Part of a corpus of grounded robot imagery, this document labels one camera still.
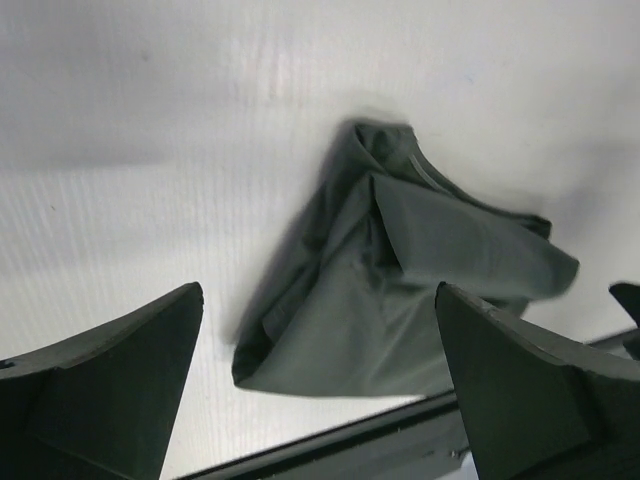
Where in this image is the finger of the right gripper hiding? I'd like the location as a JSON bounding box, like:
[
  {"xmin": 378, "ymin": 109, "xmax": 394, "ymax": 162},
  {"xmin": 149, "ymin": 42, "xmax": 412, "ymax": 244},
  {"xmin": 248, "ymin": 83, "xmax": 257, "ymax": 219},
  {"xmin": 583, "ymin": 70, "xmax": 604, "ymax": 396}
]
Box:
[{"xmin": 609, "ymin": 282, "xmax": 640, "ymax": 326}]

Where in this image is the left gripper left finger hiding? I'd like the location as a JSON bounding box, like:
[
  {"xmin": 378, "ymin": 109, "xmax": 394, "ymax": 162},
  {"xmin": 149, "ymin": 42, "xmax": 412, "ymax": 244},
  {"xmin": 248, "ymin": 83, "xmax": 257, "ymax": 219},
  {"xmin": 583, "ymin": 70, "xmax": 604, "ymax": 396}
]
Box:
[{"xmin": 1, "ymin": 282, "xmax": 204, "ymax": 479}]

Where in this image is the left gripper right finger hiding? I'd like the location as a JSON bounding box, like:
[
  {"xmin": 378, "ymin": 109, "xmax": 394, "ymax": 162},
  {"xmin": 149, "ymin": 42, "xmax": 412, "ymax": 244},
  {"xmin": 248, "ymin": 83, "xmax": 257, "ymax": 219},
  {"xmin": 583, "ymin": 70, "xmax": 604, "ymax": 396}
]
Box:
[{"xmin": 435, "ymin": 283, "xmax": 639, "ymax": 479}]

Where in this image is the grey t shirt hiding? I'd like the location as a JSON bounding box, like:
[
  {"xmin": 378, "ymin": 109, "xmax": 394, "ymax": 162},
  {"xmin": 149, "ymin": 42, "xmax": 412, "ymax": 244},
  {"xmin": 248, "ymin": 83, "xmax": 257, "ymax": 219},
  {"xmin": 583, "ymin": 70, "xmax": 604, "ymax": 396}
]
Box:
[{"xmin": 231, "ymin": 120, "xmax": 579, "ymax": 398}]

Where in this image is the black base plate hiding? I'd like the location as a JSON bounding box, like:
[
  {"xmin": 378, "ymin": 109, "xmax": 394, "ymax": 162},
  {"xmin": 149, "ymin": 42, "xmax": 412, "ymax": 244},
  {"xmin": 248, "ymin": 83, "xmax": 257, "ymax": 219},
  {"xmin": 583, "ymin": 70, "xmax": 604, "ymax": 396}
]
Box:
[{"xmin": 179, "ymin": 329, "xmax": 640, "ymax": 480}]

